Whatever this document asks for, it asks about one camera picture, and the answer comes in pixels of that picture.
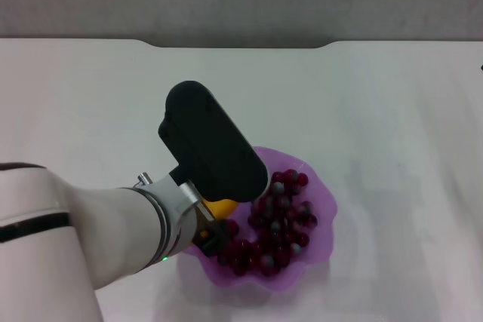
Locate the purple wavy plastic bowl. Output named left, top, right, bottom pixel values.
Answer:
left=173, top=146, right=338, bottom=293

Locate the dark red grape bunch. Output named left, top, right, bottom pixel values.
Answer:
left=215, top=168, right=318, bottom=278

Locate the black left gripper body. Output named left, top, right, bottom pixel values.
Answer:
left=178, top=181, right=232, bottom=259

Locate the yellow banana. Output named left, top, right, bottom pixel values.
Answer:
left=201, top=197, right=240, bottom=239

